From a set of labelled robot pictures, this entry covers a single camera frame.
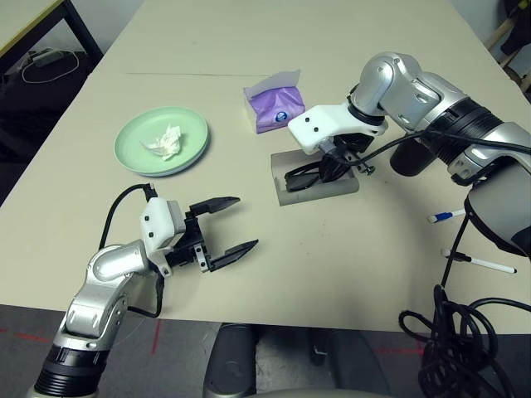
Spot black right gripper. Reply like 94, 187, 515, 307
320, 132, 374, 183

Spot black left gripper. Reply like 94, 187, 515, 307
167, 196, 260, 274

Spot black sunglasses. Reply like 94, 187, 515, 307
284, 159, 353, 192

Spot white tissue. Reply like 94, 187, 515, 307
139, 124, 183, 162

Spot light green plate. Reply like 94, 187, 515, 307
114, 106, 210, 177

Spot grey open glasses case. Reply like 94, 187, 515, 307
270, 151, 360, 207

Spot black plastic cup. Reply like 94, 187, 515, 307
390, 136, 436, 177

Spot purple tissue pack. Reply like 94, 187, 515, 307
242, 68, 306, 134

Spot white marker with blue cap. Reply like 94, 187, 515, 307
426, 208, 468, 225

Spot dark grey robot left leg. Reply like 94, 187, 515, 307
207, 323, 258, 397

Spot dark grey robot leg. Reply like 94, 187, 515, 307
207, 323, 258, 397
310, 329, 391, 395

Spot white marker with black cap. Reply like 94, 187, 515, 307
440, 247, 519, 274

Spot dark grey robot right leg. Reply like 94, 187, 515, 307
310, 329, 391, 395

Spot wooden stool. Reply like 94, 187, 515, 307
487, 16, 531, 95

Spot grey power adapter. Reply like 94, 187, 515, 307
31, 49, 63, 67

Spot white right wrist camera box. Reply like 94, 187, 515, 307
287, 105, 389, 155

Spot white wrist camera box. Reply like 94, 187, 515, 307
139, 197, 186, 277
287, 105, 389, 155

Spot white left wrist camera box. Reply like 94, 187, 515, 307
139, 197, 186, 277

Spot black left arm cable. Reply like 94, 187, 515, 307
100, 183, 167, 319

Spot white cable loop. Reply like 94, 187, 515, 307
21, 50, 80, 84

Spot beige side table black frame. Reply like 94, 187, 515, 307
0, 0, 104, 80

